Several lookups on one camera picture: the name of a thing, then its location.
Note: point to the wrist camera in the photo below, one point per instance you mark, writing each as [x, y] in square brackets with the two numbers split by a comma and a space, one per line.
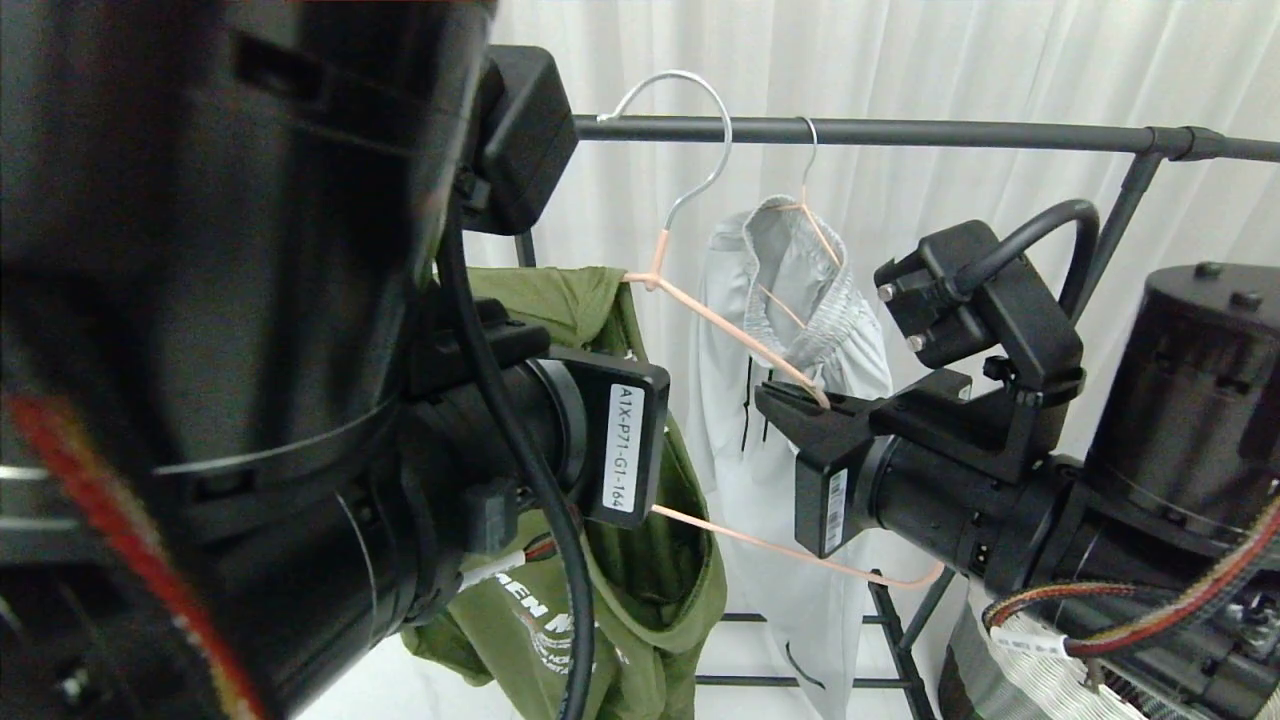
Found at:
[980, 300]
[520, 140]

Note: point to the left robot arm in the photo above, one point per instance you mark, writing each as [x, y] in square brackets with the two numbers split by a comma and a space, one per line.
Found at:
[200, 250]

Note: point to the pale grey shorts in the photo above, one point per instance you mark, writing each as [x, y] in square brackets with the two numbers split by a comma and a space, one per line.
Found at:
[770, 480]

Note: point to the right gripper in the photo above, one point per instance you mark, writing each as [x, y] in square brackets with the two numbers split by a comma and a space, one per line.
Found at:
[920, 500]

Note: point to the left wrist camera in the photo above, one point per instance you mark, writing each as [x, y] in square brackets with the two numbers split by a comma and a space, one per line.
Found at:
[520, 140]

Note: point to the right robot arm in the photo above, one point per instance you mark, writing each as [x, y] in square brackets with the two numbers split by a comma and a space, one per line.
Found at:
[1190, 400]

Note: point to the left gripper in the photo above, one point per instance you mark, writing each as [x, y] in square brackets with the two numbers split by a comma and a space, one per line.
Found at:
[590, 400]

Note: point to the black clothes rack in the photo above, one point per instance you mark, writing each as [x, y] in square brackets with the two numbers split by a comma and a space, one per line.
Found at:
[950, 132]

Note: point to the white laundry basket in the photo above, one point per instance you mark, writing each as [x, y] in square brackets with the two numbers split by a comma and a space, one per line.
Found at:
[1040, 680]

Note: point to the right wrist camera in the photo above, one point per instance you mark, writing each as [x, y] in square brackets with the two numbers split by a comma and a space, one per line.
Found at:
[980, 300]

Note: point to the pink clothes hanger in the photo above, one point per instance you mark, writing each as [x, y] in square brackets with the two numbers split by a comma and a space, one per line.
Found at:
[806, 175]
[661, 255]

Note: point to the white curtain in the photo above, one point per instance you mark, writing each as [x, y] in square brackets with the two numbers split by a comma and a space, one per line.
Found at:
[950, 60]

